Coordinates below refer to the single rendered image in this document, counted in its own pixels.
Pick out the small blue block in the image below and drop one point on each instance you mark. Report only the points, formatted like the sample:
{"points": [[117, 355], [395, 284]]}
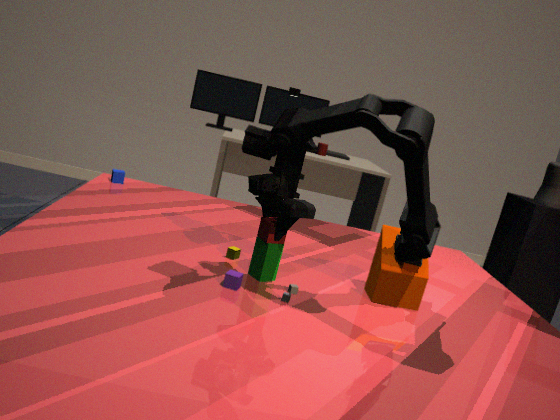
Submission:
{"points": [[117, 176]]}

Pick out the purple cube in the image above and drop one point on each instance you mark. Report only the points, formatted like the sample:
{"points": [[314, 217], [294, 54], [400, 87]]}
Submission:
{"points": [[232, 280]]}

